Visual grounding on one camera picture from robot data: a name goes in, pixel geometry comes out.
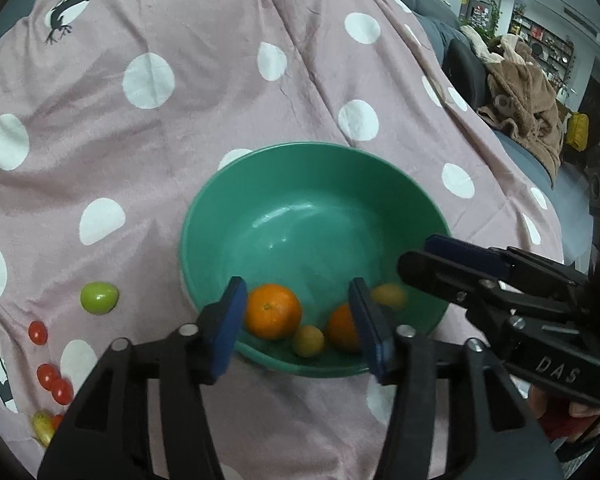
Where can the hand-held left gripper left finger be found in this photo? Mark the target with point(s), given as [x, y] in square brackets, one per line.
[227, 320]

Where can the orange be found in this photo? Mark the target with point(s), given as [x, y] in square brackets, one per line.
[342, 330]
[272, 310]

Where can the pink polka dot blanket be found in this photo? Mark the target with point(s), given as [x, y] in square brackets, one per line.
[205, 85]

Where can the wall shelf with items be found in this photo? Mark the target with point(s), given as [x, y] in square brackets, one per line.
[545, 45]

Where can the green fruit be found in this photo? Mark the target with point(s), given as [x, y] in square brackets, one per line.
[99, 298]

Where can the yellow bag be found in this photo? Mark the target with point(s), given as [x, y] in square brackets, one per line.
[578, 131]

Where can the red cherry tomato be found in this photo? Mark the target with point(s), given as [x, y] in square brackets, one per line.
[47, 376]
[37, 332]
[57, 420]
[62, 392]

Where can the green bowl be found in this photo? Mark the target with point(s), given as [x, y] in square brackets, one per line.
[320, 220]

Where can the black cushion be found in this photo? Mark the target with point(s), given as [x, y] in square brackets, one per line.
[465, 72]

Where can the small yellow fruit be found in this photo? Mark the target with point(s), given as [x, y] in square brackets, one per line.
[391, 296]
[42, 427]
[308, 341]

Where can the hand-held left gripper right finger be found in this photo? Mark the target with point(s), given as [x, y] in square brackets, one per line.
[367, 325]

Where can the person's right hand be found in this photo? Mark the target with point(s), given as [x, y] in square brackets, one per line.
[565, 417]

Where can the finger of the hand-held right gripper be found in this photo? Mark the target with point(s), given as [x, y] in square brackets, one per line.
[430, 272]
[460, 252]

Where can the brown fleece blanket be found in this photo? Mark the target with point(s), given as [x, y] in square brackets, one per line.
[525, 105]

